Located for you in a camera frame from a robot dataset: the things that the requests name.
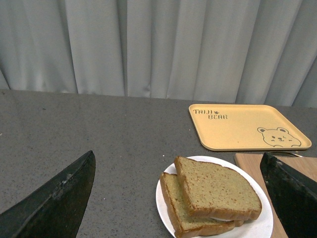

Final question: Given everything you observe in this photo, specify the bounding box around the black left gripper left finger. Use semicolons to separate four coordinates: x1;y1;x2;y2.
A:
0;151;96;238

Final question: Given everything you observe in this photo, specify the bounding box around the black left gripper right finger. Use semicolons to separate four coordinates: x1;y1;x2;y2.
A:
260;152;317;238

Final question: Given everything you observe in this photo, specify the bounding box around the white round plate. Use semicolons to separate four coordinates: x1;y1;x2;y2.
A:
156;156;273;238

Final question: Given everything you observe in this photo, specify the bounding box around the white egg filling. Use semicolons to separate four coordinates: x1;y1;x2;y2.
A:
211;217;233;222

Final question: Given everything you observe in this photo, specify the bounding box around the bread slice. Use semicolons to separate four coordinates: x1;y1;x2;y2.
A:
174;156;262;221
159;172;244;238

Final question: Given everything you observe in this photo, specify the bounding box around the wooden cutting board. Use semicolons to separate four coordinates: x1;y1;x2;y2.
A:
234;151;317;238

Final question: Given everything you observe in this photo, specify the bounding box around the yellow bear tray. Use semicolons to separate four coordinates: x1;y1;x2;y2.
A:
189;104;312;151

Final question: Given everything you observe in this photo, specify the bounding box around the grey curtain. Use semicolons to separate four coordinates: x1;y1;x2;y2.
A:
0;0;317;107

